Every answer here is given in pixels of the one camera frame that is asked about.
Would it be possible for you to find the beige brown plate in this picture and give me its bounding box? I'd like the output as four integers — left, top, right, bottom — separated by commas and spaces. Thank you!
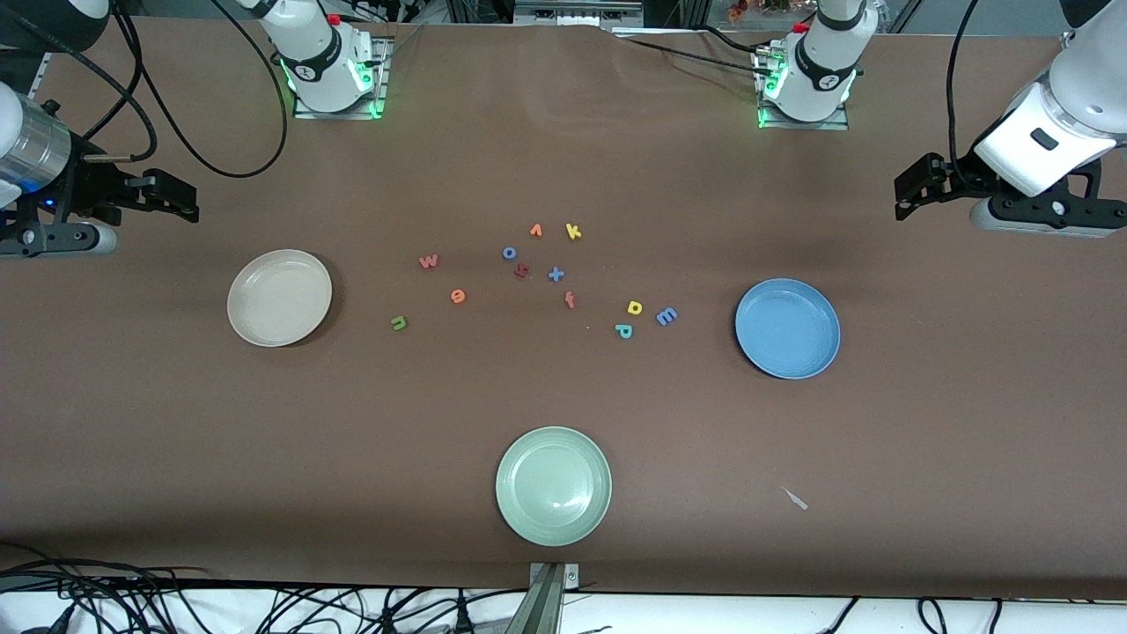
226, 249, 334, 348

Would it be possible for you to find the blue plate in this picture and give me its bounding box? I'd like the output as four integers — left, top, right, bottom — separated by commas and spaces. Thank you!
734, 278, 842, 380

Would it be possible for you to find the brown table cover sheet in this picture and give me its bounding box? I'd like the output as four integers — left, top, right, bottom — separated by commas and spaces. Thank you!
0, 16, 1127, 600

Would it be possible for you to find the pale green plate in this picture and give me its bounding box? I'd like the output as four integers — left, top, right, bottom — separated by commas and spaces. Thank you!
495, 426, 613, 548

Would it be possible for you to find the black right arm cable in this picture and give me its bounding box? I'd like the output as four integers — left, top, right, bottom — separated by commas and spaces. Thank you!
84, 0, 290, 179

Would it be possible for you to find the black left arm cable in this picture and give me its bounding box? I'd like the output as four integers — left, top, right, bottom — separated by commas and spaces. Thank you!
945, 0, 983, 191

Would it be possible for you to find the black cable to arm base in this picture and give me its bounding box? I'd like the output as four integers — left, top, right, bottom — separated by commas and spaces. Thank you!
608, 26, 777, 77

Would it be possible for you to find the black floor cable tangle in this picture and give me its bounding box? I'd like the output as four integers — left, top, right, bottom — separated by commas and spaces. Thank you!
0, 542, 212, 634

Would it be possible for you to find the aluminium frame structure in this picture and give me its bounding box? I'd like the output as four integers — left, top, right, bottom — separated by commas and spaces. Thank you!
445, 0, 705, 29

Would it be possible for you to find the aluminium profile with bracket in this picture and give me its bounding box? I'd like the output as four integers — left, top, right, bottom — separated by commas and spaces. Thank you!
504, 562, 580, 634

